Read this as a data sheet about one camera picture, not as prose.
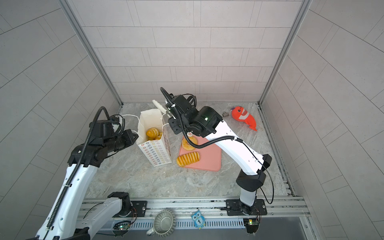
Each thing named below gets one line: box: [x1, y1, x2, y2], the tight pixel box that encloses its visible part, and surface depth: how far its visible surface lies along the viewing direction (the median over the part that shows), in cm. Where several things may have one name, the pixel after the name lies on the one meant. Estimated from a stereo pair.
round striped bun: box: [146, 127, 160, 139], surface depth 86 cm
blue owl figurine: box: [191, 209, 206, 230], surface depth 69 cm
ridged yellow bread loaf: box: [176, 151, 200, 167], surface depth 86 cm
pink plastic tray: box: [178, 136, 222, 172], surface depth 88 cm
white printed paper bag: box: [136, 108, 172, 167], surface depth 78 cm
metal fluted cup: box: [153, 209, 176, 238], surface depth 68 cm
